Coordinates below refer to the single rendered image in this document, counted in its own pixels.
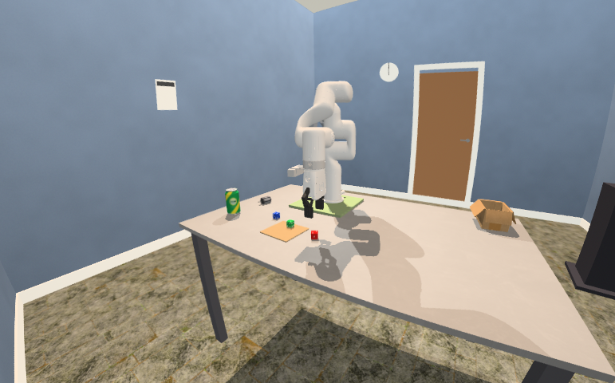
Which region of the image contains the tan square mat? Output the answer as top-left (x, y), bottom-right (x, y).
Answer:
top-left (260, 221), bottom-right (309, 242)

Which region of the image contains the open brown cardboard box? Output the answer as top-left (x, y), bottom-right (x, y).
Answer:
top-left (470, 199), bottom-right (516, 232)

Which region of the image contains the green soda can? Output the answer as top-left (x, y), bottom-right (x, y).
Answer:
top-left (225, 188), bottom-right (241, 215)

